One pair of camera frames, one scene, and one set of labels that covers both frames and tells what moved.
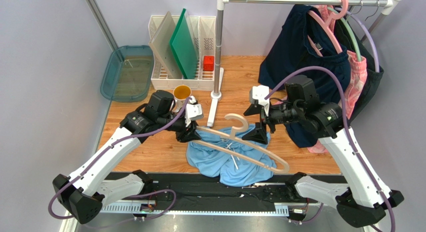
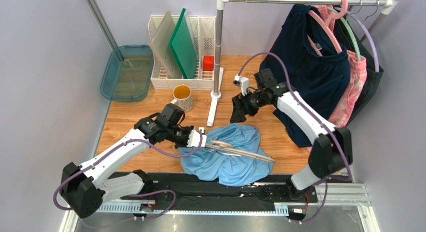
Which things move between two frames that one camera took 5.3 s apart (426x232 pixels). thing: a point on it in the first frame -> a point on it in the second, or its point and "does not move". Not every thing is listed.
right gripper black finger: (259, 134) -> (240, 109)
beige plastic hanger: (232, 136) -> (227, 146)
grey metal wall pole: (100, 19) does not move
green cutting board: (182, 45) does not move
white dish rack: (203, 30) does not move
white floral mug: (181, 93) does not move
